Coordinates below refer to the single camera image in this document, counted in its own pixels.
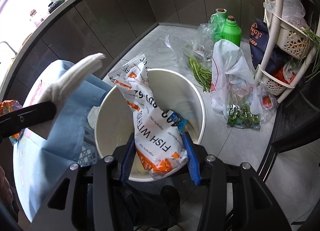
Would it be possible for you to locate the white plastic storage rack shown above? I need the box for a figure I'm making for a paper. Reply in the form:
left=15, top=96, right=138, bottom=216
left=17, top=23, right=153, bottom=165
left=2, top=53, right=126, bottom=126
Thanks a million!
left=254, top=0, right=316, bottom=103

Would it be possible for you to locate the white tissue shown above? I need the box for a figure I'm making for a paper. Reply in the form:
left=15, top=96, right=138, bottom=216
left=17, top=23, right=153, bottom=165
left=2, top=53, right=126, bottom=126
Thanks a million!
left=23, top=53, right=106, bottom=139

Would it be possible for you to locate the large orange snack bag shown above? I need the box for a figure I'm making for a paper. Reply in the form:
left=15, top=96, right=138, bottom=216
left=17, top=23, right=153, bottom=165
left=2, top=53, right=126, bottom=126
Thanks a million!
left=0, top=99, right=25, bottom=146

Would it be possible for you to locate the green plastic bottle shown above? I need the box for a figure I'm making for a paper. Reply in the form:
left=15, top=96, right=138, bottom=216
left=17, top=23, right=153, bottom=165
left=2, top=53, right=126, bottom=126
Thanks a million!
left=209, top=8, right=227, bottom=43
left=221, top=15, right=242, bottom=46

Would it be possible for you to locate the green plastic bottle rear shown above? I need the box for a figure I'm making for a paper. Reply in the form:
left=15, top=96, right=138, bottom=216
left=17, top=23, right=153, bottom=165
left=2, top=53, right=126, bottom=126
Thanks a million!
left=209, top=8, right=227, bottom=43

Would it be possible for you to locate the light blue cartoon tablecloth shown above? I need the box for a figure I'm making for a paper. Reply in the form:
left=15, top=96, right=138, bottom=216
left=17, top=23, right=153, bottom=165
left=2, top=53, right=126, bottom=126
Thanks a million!
left=13, top=73, right=111, bottom=221

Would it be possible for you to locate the green beans bundle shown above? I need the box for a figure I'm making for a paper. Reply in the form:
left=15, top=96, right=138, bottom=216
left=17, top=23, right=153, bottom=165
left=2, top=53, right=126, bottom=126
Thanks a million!
left=188, top=57, right=212, bottom=92

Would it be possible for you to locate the green plastic bottle front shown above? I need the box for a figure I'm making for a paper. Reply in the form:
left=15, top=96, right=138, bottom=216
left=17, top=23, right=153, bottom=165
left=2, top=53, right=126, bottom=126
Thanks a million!
left=221, top=15, right=242, bottom=46

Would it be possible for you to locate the dark blue shopping bag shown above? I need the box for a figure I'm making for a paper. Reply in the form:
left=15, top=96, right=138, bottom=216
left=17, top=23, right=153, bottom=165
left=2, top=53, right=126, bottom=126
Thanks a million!
left=248, top=19, right=290, bottom=74

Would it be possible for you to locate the blue blister pill pack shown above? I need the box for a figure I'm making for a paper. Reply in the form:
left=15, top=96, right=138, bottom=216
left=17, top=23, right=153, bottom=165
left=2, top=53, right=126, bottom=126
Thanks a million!
left=167, top=110, right=187, bottom=133

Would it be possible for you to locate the white orange fish snack bag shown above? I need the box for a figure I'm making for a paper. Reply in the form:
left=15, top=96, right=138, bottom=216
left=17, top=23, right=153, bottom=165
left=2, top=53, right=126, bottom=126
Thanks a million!
left=108, top=54, right=188, bottom=180

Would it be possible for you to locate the bag of leafy greens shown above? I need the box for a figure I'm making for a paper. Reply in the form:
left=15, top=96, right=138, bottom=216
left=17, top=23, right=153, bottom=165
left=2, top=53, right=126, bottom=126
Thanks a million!
left=227, top=94, right=260, bottom=129

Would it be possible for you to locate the white plastic shopping bag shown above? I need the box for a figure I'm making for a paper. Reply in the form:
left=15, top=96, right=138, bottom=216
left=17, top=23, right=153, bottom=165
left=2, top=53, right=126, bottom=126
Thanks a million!
left=210, top=39, right=263, bottom=117

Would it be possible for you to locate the white round trash bin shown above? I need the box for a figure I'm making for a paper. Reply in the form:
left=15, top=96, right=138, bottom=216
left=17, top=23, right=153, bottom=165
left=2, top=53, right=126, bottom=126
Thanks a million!
left=94, top=68, right=207, bottom=183

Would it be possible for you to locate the clear plastic bag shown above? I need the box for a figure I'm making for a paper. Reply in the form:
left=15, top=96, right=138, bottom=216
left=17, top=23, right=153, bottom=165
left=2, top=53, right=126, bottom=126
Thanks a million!
left=164, top=22, right=221, bottom=70

